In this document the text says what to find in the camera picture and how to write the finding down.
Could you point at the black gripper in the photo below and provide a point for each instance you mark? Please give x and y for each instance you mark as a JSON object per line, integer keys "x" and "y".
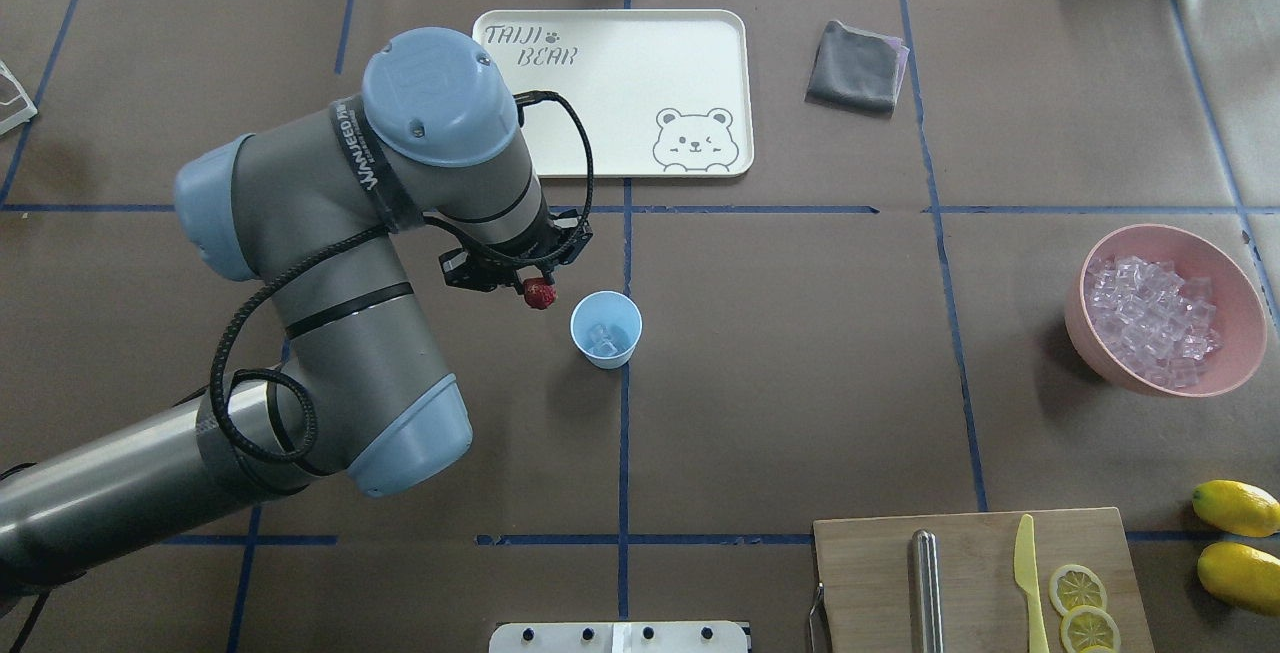
{"x": 487, "y": 274}

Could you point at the red strawberry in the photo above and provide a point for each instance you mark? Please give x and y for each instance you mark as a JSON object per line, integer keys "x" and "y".
{"x": 539, "y": 293}

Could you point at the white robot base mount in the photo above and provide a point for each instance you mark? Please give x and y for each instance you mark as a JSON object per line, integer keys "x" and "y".
{"x": 622, "y": 636}

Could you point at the whole yellow lemon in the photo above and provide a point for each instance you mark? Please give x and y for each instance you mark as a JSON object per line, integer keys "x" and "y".
{"x": 1240, "y": 575}
{"x": 1236, "y": 508}

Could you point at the white wire cup rack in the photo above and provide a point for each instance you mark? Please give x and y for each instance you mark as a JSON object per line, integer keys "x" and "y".
{"x": 17, "y": 107}

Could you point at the wooden cutting board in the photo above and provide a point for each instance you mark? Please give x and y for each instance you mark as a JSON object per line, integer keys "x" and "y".
{"x": 864, "y": 565}

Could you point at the clear ice cubes pile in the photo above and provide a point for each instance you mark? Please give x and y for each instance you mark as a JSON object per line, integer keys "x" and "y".
{"x": 1157, "y": 323}

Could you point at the lemon slice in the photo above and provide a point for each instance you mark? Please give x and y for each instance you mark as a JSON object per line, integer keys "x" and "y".
{"x": 1076, "y": 586}
{"x": 1089, "y": 629}

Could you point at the pink bowl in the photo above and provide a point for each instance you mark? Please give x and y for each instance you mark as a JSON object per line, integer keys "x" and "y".
{"x": 1242, "y": 319}

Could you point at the grey folded cloth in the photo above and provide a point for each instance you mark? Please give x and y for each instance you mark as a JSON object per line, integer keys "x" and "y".
{"x": 858, "y": 70}

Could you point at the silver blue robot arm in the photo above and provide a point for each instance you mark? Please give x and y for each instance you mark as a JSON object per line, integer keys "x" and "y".
{"x": 331, "y": 366}

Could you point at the cream bear serving tray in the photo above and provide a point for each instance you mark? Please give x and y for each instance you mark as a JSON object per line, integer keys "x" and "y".
{"x": 662, "y": 93}

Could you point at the yellow plastic knife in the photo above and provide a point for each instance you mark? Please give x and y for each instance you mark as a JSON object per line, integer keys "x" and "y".
{"x": 1025, "y": 572}

